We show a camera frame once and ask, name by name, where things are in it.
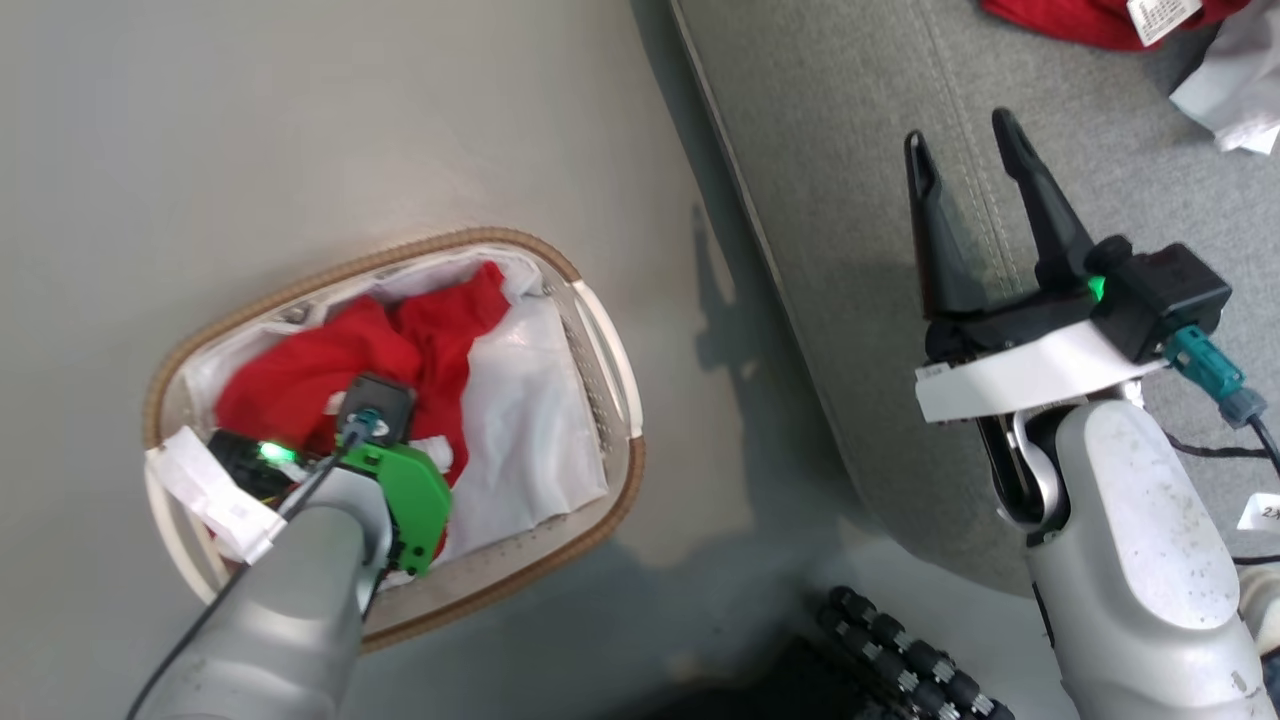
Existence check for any green and white left gripper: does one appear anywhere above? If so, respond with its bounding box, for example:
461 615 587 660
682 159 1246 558
148 427 454 578

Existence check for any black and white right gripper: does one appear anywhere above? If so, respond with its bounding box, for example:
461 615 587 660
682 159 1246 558
904 108 1169 424

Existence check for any red garment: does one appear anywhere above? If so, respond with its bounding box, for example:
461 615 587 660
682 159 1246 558
979 0 1253 52
214 261 512 563

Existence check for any grey fabric sofa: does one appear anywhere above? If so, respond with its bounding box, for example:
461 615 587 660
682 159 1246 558
668 0 1280 601

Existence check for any white garment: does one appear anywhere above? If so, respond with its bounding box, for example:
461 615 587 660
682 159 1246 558
1168 4 1280 157

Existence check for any white cloth in basket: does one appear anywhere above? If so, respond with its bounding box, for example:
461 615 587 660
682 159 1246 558
183 248 612 567

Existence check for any woven rim laundry basket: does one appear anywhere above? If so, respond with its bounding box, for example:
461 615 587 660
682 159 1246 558
143 227 647 654

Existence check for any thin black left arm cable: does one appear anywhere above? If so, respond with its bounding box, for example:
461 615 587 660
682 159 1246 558
124 432 363 720

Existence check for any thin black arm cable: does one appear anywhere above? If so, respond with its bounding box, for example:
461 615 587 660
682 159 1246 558
1163 432 1279 463
124 432 363 720

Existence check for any teal connector with cable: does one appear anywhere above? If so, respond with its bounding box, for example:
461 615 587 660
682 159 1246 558
1163 325 1280 473

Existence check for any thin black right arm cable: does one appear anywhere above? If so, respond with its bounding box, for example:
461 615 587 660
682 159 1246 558
1163 432 1279 463

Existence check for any black corrugated cable conduit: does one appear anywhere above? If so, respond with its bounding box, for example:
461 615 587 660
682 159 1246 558
814 586 1015 720

